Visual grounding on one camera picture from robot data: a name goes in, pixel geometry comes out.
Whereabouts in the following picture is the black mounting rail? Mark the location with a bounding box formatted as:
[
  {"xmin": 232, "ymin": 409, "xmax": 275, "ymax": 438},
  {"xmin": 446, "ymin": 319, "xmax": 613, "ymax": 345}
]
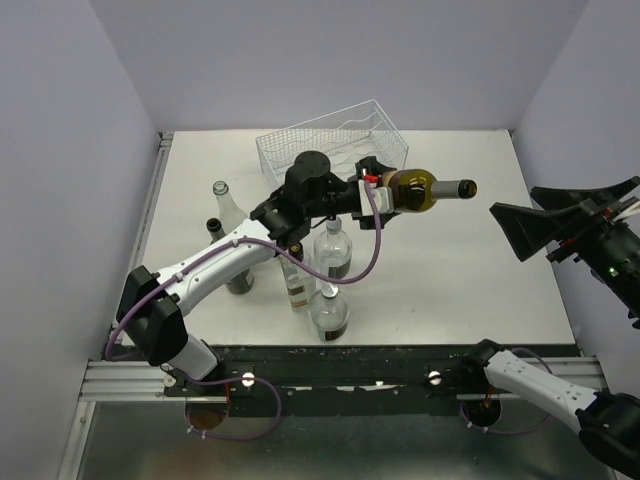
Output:
[{"xmin": 164, "ymin": 340, "xmax": 503, "ymax": 418}]

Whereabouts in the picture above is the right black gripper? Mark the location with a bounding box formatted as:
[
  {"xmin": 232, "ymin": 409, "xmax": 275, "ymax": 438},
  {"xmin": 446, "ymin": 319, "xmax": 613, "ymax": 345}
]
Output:
[{"xmin": 488, "ymin": 171, "xmax": 640, "ymax": 314}]

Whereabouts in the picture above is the aluminium extrusion rail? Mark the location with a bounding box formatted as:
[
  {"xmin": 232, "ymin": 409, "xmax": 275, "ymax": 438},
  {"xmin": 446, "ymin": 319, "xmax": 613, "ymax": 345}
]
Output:
[{"xmin": 77, "ymin": 357, "xmax": 171, "ymax": 401}]

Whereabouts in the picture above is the clear bottle black cap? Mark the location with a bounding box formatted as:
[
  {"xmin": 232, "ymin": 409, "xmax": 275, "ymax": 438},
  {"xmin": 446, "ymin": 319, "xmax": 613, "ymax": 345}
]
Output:
[{"xmin": 280, "ymin": 242, "xmax": 316, "ymax": 312}]

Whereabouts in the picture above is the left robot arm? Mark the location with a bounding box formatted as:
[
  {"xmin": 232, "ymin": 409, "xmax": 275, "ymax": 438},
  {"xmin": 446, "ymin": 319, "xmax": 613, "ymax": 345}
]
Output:
[{"xmin": 116, "ymin": 151, "xmax": 396, "ymax": 395}]

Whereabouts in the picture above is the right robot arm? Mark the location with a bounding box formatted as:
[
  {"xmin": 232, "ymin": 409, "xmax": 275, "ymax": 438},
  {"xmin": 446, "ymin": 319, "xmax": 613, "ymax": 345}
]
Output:
[{"xmin": 459, "ymin": 177, "xmax": 639, "ymax": 479}]

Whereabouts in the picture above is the dark wine bottle left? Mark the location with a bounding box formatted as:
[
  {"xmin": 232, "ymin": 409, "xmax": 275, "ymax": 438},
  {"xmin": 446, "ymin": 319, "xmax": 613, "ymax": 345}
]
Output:
[{"xmin": 205, "ymin": 216, "xmax": 257, "ymax": 295}]

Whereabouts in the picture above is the green wine bottle brown label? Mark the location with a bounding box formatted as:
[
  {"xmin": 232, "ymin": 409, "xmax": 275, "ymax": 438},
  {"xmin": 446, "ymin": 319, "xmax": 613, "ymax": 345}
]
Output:
[{"xmin": 381, "ymin": 169, "xmax": 478, "ymax": 213}]

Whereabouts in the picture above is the white wire wine rack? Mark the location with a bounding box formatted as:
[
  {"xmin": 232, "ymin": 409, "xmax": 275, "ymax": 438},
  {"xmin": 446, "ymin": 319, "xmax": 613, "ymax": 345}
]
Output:
[{"xmin": 256, "ymin": 100, "xmax": 409, "ymax": 189}]

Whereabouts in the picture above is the clear bottle silver cap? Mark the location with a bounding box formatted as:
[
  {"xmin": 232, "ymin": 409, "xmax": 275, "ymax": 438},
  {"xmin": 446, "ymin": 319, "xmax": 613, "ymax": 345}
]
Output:
[{"xmin": 308, "ymin": 282, "xmax": 350, "ymax": 343}]

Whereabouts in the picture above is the clear round bottle back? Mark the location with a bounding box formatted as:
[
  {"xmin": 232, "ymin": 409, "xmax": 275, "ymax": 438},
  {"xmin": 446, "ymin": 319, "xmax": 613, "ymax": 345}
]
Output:
[{"xmin": 314, "ymin": 217, "xmax": 353, "ymax": 279}]

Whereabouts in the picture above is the frosted clear tall bottle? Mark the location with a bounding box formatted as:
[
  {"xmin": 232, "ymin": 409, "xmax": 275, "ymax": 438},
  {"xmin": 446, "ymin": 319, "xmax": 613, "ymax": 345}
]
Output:
[{"xmin": 212, "ymin": 180, "xmax": 248, "ymax": 233}]

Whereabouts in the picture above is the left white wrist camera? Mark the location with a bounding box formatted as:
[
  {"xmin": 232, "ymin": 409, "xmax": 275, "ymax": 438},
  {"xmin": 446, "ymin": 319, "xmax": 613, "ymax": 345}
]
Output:
[{"xmin": 357, "ymin": 178, "xmax": 394, "ymax": 217}]

